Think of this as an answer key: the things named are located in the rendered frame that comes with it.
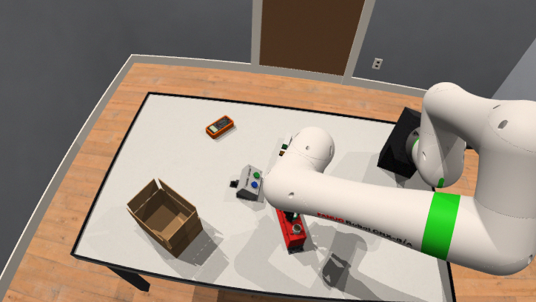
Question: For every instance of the orange pocket multimeter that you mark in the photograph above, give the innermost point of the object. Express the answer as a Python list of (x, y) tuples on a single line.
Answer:
[(219, 127)]

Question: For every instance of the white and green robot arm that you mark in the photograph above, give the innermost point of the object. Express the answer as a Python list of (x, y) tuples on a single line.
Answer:
[(492, 232)]

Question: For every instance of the grey button panel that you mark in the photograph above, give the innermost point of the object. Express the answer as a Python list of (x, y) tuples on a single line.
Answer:
[(249, 183)]

